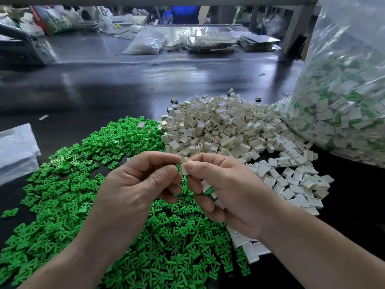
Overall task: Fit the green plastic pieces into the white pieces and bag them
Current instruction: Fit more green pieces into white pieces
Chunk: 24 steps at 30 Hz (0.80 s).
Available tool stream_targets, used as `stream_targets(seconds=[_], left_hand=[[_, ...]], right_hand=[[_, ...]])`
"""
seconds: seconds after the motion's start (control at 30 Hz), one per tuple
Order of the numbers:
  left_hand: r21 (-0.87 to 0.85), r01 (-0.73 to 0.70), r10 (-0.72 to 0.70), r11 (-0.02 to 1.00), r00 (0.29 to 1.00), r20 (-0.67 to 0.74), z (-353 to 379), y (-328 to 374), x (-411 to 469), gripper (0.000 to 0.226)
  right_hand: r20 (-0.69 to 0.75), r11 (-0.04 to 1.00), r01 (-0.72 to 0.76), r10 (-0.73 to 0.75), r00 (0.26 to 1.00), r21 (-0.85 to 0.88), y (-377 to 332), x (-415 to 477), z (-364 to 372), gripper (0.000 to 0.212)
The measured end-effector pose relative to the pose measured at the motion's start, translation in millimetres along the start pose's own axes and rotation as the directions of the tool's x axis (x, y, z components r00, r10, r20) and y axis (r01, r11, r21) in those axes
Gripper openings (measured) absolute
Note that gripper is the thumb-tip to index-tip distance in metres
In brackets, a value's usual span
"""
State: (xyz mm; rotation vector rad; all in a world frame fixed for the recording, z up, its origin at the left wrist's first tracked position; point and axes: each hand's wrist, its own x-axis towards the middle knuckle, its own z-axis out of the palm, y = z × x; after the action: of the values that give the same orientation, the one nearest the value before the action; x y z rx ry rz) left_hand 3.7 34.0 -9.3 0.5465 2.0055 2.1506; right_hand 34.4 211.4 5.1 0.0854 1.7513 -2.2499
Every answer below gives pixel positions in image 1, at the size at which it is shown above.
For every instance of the person's left hand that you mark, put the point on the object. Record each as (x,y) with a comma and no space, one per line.
(135,195)

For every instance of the person's right hand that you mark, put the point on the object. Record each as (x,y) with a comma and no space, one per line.
(237,189)

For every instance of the green and white assembled part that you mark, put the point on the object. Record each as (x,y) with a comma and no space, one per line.
(208,190)

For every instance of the small white plastic part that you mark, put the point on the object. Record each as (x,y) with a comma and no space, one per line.
(181,168)

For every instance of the pile of white plastic caps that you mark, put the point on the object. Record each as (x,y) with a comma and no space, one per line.
(237,126)

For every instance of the pile of green plastic clips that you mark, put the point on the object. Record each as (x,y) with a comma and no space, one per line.
(54,186)

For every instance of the clear plastic bag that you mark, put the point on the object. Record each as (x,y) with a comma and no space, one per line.
(343,105)

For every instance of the person's left forearm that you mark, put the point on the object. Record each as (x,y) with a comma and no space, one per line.
(57,268)

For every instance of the person's right forearm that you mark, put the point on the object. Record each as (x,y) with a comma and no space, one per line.
(322,259)

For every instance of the small green plastic part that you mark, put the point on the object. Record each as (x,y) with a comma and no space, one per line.
(9,212)

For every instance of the small clear bag of parts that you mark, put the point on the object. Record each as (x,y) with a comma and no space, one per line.
(144,44)

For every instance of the stack of clear flat bags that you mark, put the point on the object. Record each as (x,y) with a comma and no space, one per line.
(18,153)

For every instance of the dark flat tray stack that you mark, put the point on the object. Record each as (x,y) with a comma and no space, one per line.
(259,42)

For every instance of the blue crate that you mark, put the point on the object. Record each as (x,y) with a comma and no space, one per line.
(183,15)

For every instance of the grey heat sealer machine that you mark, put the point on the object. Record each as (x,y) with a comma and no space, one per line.
(25,46)

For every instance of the grey metal horizontal bar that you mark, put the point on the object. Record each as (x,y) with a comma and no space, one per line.
(180,1)

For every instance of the grey metal slanted post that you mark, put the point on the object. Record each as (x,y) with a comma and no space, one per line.
(298,22)

